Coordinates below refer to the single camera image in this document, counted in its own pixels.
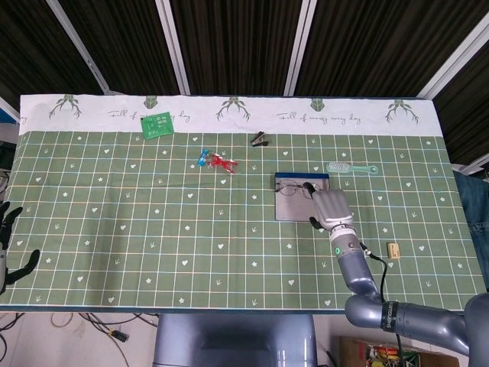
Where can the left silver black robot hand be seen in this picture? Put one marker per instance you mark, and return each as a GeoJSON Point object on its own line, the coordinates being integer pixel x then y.
{"type": "Point", "coordinates": [3, 264]}

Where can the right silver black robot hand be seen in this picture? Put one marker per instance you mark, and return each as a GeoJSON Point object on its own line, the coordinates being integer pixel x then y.
{"type": "Point", "coordinates": [332, 208]}

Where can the blue glasses case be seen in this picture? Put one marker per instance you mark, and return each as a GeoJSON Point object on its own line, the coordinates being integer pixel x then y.
{"type": "Point", "coordinates": [294, 208]}

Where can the wire-frame eyeglasses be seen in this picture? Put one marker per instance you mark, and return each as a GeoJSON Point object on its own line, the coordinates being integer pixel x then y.
{"type": "Point", "coordinates": [289, 188]}

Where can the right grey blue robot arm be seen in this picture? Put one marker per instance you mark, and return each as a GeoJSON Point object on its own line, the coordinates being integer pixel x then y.
{"type": "Point", "coordinates": [355, 271]}

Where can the cardboard box of parts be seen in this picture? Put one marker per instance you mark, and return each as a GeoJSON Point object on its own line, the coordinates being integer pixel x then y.
{"type": "Point", "coordinates": [353, 351]}

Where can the mint green brush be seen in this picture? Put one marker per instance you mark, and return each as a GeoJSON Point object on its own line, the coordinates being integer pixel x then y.
{"type": "Point", "coordinates": [338, 167]}

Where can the small yellow eraser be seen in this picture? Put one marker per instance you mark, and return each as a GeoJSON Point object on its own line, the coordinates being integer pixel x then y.
{"type": "Point", "coordinates": [394, 250]}

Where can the black staple remover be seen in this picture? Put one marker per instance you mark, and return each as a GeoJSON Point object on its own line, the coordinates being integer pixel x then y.
{"type": "Point", "coordinates": [260, 139]}

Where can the red candy wrapper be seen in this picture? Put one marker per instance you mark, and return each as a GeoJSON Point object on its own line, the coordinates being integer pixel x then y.
{"type": "Point", "coordinates": [221, 162]}

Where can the blue candy wrapper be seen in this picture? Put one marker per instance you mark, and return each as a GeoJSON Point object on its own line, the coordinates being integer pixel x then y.
{"type": "Point", "coordinates": [203, 157]}

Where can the green grid tablecloth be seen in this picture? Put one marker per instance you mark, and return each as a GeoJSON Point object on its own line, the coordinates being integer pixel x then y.
{"type": "Point", "coordinates": [191, 229]}

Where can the blue denim jeans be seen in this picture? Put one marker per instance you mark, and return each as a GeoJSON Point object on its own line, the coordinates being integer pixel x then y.
{"type": "Point", "coordinates": [475, 206]}

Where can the grey blue robot torso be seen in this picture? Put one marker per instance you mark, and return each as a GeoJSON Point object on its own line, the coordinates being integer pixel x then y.
{"type": "Point", "coordinates": [233, 340]}

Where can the white aluminium partition post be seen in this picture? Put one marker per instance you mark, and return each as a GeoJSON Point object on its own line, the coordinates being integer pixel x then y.
{"type": "Point", "coordinates": [173, 49]}
{"type": "Point", "coordinates": [454, 61]}
{"type": "Point", "coordinates": [302, 49]}
{"type": "Point", "coordinates": [80, 49]}

